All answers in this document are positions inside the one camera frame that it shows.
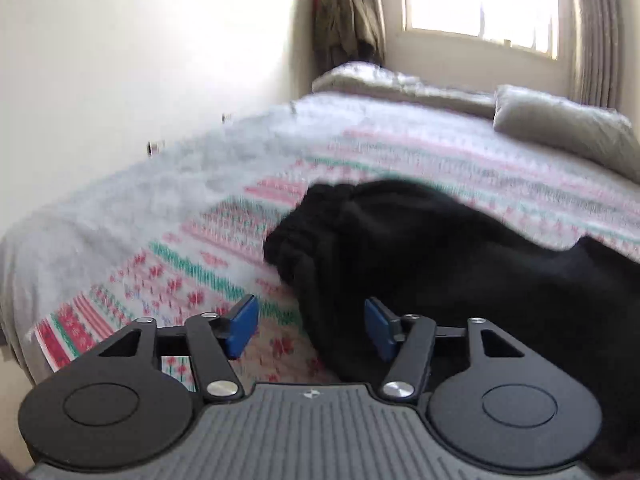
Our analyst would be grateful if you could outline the light grey bed sheet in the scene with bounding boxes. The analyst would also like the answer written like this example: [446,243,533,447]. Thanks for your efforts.
[0,94,361,376]

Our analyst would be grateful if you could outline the beige curtain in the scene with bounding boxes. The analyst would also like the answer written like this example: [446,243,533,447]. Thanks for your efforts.
[570,0,627,111]

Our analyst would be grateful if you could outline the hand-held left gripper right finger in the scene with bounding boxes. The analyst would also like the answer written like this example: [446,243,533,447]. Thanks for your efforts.
[364,296,526,405]

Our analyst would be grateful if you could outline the folded grey quilt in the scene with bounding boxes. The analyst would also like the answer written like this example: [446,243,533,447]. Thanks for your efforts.
[311,61,501,119]

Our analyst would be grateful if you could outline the window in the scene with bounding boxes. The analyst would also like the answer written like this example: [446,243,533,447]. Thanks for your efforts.
[401,0,562,59]

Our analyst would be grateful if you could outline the grey pillow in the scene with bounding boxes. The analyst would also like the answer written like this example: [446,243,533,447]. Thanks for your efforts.
[492,85,640,184]

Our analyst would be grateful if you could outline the hanging olive clothes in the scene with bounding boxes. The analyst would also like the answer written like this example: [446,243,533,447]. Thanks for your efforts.
[312,0,387,69]

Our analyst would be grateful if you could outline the red green patterned blanket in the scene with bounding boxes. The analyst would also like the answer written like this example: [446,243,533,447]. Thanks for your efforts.
[32,120,640,393]

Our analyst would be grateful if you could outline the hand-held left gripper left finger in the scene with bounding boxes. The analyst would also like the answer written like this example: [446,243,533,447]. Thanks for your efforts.
[97,294,261,405]

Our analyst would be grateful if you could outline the black pants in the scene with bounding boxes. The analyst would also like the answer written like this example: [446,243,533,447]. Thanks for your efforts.
[262,177,640,476]

